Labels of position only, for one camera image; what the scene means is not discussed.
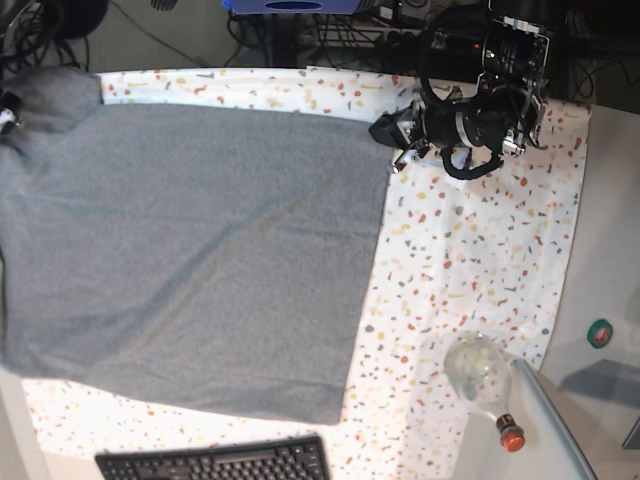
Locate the terrazzo pattern tablecloth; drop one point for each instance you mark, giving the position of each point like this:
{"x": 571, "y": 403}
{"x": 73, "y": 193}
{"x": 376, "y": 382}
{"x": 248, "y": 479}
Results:
{"x": 488, "y": 255}

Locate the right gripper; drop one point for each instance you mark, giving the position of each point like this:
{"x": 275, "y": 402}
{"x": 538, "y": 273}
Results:
{"x": 10, "y": 118}

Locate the green tape roll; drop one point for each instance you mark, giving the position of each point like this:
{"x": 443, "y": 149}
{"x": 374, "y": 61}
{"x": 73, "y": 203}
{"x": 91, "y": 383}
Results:
{"x": 600, "y": 333}

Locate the grey t-shirt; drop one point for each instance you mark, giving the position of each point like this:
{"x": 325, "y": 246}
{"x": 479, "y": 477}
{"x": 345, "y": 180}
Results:
{"x": 212, "y": 259}

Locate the wire rack shelf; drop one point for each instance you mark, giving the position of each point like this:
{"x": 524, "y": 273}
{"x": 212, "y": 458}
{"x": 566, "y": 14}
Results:
{"x": 374, "y": 24}

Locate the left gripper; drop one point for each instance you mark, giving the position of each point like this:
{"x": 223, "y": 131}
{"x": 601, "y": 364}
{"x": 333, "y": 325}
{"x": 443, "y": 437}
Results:
{"x": 468, "y": 136}

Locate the clear bottle red cap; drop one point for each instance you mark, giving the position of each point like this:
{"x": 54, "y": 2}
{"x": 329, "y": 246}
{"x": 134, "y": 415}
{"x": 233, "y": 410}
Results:
{"x": 480, "y": 375}

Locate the black keyboard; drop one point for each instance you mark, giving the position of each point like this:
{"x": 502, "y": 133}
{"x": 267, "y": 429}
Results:
{"x": 297, "y": 458}

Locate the blue box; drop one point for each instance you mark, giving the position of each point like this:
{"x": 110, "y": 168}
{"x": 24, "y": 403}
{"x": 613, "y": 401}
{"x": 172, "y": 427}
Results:
{"x": 343, "y": 7}

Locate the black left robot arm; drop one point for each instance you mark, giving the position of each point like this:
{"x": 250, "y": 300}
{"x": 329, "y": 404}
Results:
{"x": 508, "y": 45}

